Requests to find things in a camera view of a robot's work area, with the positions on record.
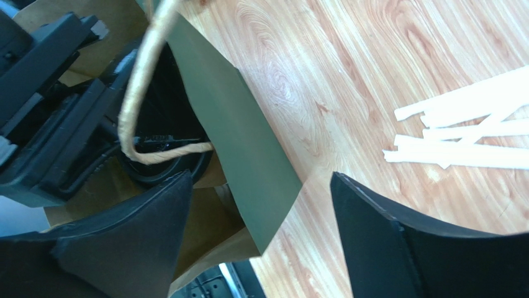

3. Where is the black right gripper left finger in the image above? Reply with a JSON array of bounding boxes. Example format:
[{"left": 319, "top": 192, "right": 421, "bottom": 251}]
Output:
[{"left": 1, "top": 171, "right": 192, "bottom": 297}]

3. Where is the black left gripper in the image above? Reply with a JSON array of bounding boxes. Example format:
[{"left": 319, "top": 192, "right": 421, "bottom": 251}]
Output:
[{"left": 1, "top": 12, "right": 137, "bottom": 207}]

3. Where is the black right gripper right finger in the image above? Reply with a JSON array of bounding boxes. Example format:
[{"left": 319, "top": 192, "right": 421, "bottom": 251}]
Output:
[{"left": 330, "top": 172, "right": 528, "bottom": 297}]

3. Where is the white straw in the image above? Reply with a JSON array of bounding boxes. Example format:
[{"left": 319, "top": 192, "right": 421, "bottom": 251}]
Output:
[
  {"left": 422, "top": 119, "right": 528, "bottom": 140},
  {"left": 382, "top": 150, "right": 528, "bottom": 170},
  {"left": 394, "top": 66, "right": 528, "bottom": 128},
  {"left": 423, "top": 105, "right": 528, "bottom": 169},
  {"left": 394, "top": 135, "right": 528, "bottom": 153}
]

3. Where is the green paper gift bag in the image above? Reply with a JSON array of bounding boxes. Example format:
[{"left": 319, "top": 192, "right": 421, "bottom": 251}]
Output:
[{"left": 12, "top": 0, "right": 305, "bottom": 296}]

